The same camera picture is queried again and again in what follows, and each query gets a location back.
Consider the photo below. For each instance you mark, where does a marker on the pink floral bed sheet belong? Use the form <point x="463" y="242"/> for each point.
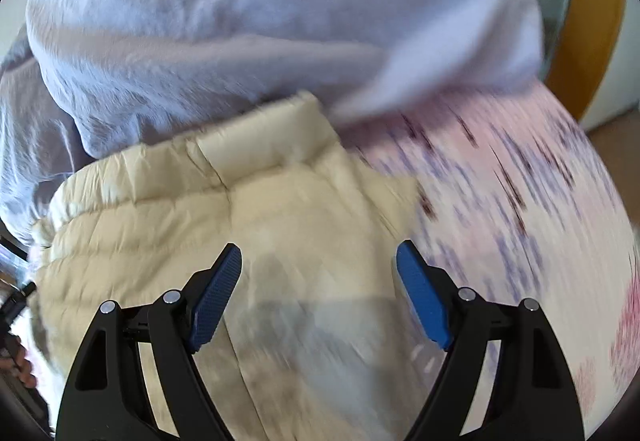
<point x="515" y="202"/>

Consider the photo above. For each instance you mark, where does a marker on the lavender duvet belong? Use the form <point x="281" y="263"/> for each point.
<point x="40" y="143"/>

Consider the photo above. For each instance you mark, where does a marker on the cream quilted down jacket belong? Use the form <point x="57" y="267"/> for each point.
<point x="316" y="341"/>

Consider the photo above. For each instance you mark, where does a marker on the lavender pillow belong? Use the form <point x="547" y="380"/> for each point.
<point x="134" y="71"/>

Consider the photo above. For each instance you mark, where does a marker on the person's left hand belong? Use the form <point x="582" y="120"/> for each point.
<point x="17" y="364"/>

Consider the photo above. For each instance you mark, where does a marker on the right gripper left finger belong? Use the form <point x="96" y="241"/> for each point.
<point x="134" y="375"/>

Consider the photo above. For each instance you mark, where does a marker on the wooden framed glass door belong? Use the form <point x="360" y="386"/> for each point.
<point x="579" y="42"/>

